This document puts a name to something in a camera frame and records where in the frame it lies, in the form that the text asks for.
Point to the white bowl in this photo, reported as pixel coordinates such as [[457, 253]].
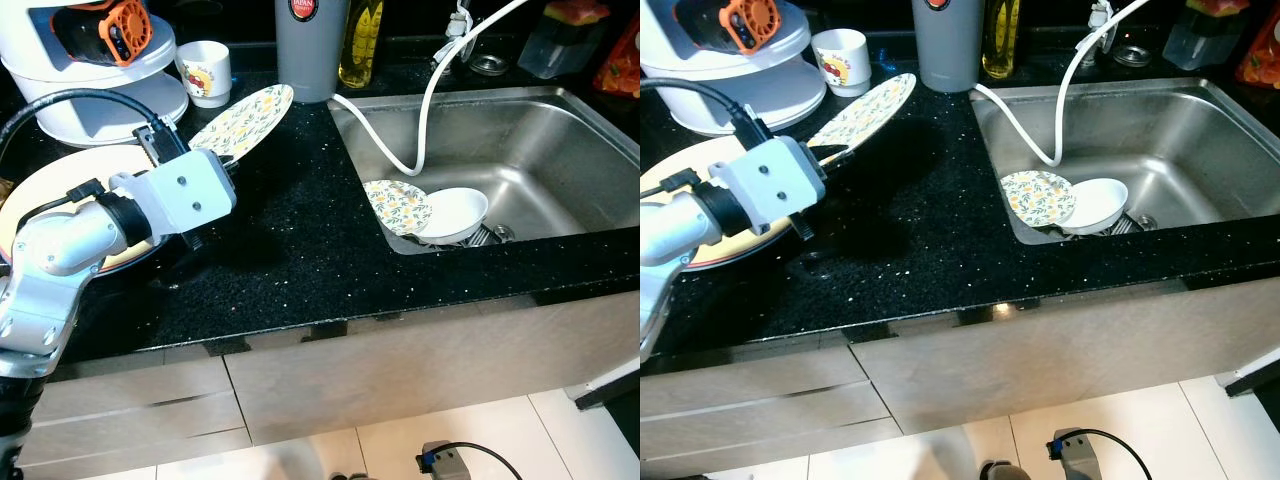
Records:
[[1098, 205], [455, 212]]

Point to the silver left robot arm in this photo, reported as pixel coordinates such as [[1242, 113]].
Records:
[[60, 245], [660, 230]]

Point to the white faucet fitting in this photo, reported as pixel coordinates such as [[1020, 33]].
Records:
[[460, 22], [1100, 15]]

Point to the red plate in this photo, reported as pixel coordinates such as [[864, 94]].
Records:
[[745, 257], [140, 258]]

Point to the grey robot left foot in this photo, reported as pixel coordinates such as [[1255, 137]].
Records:
[[350, 476], [998, 470]]

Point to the metal sink drain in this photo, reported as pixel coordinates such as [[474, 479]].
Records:
[[497, 233], [1140, 222]]

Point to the yellow plate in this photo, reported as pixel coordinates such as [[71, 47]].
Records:
[[50, 185], [690, 160]]

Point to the grey tumbler with red logo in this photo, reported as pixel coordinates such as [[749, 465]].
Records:
[[310, 55], [948, 50]]

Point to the yellow cooking oil bottle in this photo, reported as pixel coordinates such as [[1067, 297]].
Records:
[[1000, 40], [360, 45]]

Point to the floral patterned plate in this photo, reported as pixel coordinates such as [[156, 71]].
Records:
[[245, 120], [870, 110], [392, 205], [1035, 195]]

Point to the clear plastic container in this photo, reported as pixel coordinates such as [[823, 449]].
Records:
[[1205, 40], [560, 45]]

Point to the stainless steel sink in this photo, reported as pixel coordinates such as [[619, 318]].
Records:
[[550, 150], [1190, 140]]

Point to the round metal lid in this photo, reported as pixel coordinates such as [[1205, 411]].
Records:
[[489, 66], [1132, 56]]

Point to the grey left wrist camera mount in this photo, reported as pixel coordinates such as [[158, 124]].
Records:
[[775, 185], [185, 195]]

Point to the grey robot foot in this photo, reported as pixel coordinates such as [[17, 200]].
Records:
[[998, 470], [445, 465], [350, 476], [1075, 458]]

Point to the grey robot right foot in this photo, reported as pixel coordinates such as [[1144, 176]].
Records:
[[1075, 458], [445, 465]]

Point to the red snack packet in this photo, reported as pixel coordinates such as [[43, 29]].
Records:
[[1262, 58], [622, 65]]

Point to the white printed cup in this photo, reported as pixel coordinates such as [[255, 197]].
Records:
[[842, 62], [205, 75]]

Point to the white round kitchen appliance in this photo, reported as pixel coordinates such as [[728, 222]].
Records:
[[740, 85], [110, 95]]

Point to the orange black fan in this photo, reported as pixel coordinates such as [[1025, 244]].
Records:
[[120, 30], [748, 22]]

